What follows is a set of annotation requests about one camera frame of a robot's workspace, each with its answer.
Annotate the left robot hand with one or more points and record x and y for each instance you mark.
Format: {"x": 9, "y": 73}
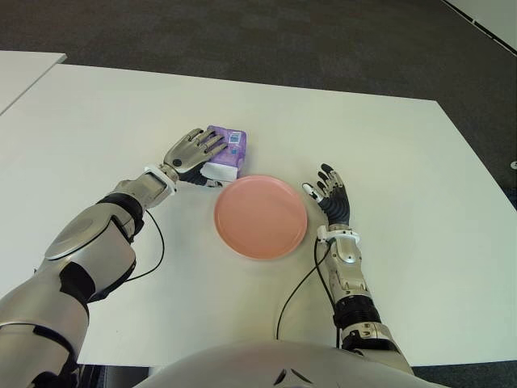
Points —
{"x": 186, "y": 153}

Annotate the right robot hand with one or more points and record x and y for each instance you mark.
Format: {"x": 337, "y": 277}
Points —
{"x": 337, "y": 206}

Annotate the purple tissue paper pack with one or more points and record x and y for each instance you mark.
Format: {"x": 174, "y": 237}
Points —
{"x": 235, "y": 151}

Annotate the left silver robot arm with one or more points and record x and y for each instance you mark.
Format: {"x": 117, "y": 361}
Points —
{"x": 93, "y": 234}

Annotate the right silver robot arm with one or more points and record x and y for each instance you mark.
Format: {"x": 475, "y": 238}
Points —
{"x": 345, "y": 252}

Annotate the pink round plate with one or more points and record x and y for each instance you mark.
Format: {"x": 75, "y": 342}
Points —
{"x": 260, "y": 216}

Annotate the silver robot torso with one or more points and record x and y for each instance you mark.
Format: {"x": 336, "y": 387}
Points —
{"x": 282, "y": 363}

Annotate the neighbouring white table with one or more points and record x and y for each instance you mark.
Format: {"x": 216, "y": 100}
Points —
{"x": 20, "y": 72}

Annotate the white panel with black strip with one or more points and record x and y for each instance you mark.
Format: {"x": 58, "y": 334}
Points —
{"x": 497, "y": 16}

